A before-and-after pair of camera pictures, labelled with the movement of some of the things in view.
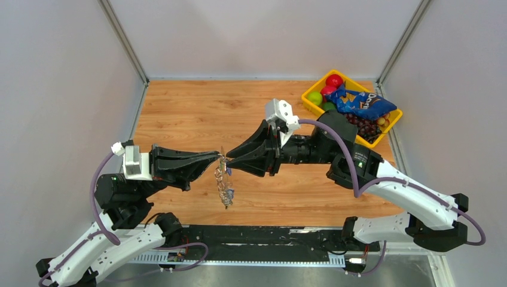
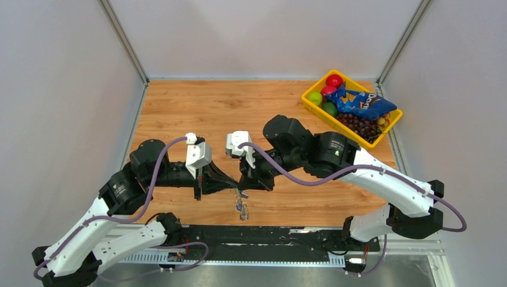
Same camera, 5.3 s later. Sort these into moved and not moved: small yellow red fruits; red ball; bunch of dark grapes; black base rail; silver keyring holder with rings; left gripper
Moved: left gripper; silver keyring holder with rings
Not moved: red ball; small yellow red fruits; bunch of dark grapes; black base rail
